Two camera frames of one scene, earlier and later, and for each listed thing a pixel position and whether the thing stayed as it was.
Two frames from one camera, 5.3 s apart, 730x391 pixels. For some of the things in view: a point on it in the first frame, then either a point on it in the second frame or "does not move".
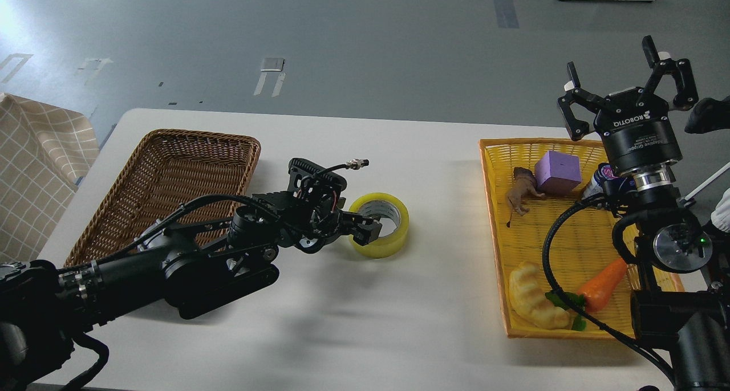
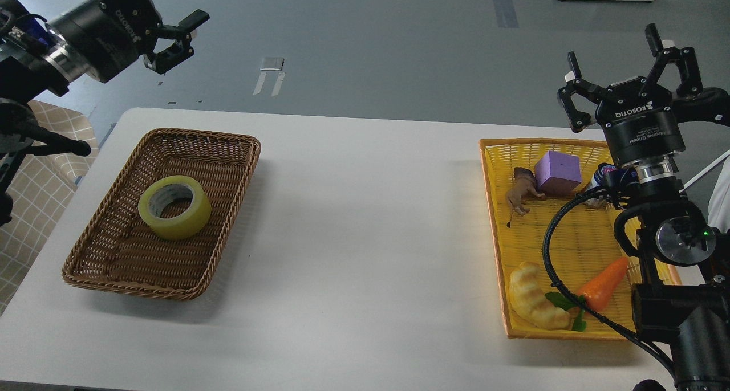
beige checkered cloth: [44, 149] does not move
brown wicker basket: [170, 170] does not move
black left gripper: [314, 217] → [109, 32]
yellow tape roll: [381, 206] → [158, 191]
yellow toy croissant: [529, 301] does not move
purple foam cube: [557, 174] does not move
